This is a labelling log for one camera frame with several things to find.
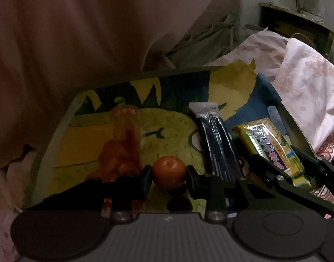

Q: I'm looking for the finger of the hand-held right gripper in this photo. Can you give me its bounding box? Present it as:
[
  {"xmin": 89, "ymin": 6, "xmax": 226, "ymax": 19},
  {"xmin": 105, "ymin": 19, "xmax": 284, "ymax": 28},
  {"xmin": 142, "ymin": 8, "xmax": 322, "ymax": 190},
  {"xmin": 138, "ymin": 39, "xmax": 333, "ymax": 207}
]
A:
[
  {"xmin": 239, "ymin": 155, "xmax": 334, "ymax": 215},
  {"xmin": 290, "ymin": 145, "xmax": 334, "ymax": 195}
]

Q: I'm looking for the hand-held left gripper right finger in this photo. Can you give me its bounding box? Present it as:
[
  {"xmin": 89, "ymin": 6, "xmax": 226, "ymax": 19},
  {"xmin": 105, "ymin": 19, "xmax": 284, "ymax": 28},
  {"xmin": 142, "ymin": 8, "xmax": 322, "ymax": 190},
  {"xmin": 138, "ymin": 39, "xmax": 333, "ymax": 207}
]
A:
[{"xmin": 186, "ymin": 164, "xmax": 302, "ymax": 222}]

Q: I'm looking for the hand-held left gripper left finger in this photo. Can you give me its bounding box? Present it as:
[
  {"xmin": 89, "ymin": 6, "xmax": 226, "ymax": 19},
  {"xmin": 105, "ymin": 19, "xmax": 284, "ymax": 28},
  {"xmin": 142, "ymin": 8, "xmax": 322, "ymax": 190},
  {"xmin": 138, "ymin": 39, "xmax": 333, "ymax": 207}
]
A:
[{"xmin": 33, "ymin": 164, "xmax": 154, "ymax": 222}]

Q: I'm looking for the mandarin orange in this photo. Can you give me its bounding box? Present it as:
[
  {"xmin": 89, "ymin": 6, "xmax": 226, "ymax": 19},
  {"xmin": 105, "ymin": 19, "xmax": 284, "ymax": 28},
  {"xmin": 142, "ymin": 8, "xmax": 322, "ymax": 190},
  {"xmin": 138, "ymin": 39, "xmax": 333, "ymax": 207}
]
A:
[{"xmin": 152, "ymin": 155, "xmax": 187, "ymax": 190}]

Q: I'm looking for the yellow purple snack packet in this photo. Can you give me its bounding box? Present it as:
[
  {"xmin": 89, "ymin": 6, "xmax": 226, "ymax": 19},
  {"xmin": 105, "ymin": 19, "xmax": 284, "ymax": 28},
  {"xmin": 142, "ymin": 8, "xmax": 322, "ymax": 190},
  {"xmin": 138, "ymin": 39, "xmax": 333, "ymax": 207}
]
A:
[{"xmin": 232, "ymin": 117, "xmax": 313, "ymax": 188}]

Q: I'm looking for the clear bag of orange snacks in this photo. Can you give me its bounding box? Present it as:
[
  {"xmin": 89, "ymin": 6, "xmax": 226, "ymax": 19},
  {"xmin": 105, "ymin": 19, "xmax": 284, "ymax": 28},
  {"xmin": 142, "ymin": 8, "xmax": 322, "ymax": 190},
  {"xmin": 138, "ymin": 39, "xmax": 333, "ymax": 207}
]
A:
[{"xmin": 89, "ymin": 106, "xmax": 143, "ymax": 184}]

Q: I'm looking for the dark blue snack packet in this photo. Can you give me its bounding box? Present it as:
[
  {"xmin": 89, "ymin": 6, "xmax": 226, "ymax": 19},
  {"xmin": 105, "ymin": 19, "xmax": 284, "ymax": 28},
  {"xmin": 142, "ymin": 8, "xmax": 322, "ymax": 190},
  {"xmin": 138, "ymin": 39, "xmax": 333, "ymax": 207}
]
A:
[{"xmin": 189, "ymin": 102, "xmax": 245, "ymax": 213}]

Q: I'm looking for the yellow blue printed box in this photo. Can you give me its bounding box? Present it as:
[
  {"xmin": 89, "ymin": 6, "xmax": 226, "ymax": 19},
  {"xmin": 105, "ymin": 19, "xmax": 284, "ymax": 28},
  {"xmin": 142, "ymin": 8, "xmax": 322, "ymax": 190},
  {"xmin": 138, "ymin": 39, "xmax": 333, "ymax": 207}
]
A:
[{"xmin": 22, "ymin": 65, "xmax": 318, "ymax": 216}]

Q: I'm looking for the green cloth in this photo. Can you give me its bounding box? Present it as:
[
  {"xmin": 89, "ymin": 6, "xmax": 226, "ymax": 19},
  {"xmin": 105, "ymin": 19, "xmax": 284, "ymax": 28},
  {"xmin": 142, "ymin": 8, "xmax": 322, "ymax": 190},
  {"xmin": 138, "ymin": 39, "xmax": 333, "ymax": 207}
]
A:
[{"xmin": 166, "ymin": 12, "xmax": 264, "ymax": 69}]

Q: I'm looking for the wooden nightstand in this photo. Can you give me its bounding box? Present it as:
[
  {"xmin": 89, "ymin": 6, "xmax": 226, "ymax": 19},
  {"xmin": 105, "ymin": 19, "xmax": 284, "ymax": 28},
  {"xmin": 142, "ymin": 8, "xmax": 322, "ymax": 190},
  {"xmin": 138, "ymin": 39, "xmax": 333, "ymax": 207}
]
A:
[{"xmin": 258, "ymin": 2, "xmax": 334, "ymax": 58}]

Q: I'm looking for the white cable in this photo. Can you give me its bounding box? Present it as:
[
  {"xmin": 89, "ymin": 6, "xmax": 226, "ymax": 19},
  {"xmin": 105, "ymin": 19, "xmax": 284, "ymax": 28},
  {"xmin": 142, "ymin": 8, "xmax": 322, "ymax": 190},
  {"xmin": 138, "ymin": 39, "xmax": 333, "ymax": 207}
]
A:
[{"xmin": 291, "ymin": 33, "xmax": 318, "ymax": 50}]

